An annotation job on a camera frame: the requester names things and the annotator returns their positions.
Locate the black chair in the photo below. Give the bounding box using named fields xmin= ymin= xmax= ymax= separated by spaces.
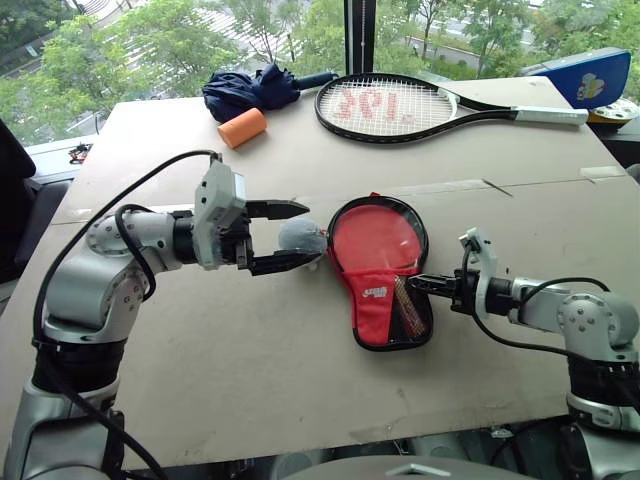
xmin=0 ymin=117 xmax=72 ymax=304

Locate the strip of clear tape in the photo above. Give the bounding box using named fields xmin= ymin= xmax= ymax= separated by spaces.
xmin=578 ymin=164 xmax=630 ymax=184

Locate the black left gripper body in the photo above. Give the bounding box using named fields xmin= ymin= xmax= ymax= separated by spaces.
xmin=218 ymin=199 xmax=256 ymax=274

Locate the black window frame post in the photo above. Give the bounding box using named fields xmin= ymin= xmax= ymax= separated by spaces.
xmin=343 ymin=0 xmax=379 ymax=77

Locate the grey fuzzy ball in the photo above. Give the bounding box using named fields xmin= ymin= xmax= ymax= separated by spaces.
xmin=277 ymin=217 xmax=330 ymax=272

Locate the red black paddle case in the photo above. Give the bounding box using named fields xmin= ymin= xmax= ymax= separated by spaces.
xmin=326 ymin=192 xmax=435 ymax=354

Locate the black white tennis racket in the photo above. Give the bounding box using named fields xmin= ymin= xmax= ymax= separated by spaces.
xmin=313 ymin=72 xmax=591 ymax=148

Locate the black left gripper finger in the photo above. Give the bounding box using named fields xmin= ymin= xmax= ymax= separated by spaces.
xmin=247 ymin=250 xmax=324 ymax=278
xmin=248 ymin=197 xmax=311 ymax=224

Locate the orange foam cylinder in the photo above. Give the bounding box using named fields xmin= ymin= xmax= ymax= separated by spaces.
xmin=216 ymin=106 xmax=270 ymax=150

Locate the red table tennis paddle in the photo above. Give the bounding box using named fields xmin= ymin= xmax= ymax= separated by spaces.
xmin=332 ymin=200 xmax=429 ymax=337

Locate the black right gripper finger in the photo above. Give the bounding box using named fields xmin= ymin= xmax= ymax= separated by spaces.
xmin=406 ymin=272 xmax=457 ymax=290
xmin=407 ymin=284 xmax=457 ymax=301

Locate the small red black clip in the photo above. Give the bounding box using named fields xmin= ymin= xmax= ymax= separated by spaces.
xmin=66 ymin=142 xmax=95 ymax=165

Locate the yellow round object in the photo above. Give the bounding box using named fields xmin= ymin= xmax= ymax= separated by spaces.
xmin=586 ymin=97 xmax=640 ymax=127

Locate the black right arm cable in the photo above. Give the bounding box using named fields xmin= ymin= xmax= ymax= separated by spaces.
xmin=460 ymin=243 xmax=612 ymax=357

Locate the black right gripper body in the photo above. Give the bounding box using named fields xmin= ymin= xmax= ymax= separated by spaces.
xmin=449 ymin=268 xmax=480 ymax=315

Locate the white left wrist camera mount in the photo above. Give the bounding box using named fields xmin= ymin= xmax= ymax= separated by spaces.
xmin=192 ymin=158 xmax=249 ymax=272

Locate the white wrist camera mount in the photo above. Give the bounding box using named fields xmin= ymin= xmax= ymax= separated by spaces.
xmin=458 ymin=226 xmax=502 ymax=319
xmin=192 ymin=158 xmax=249 ymax=272

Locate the navy folded umbrella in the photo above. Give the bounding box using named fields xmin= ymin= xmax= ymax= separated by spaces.
xmin=201 ymin=62 xmax=342 ymax=124

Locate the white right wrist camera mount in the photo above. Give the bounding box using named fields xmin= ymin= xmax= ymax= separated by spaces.
xmin=458 ymin=226 xmax=502 ymax=319

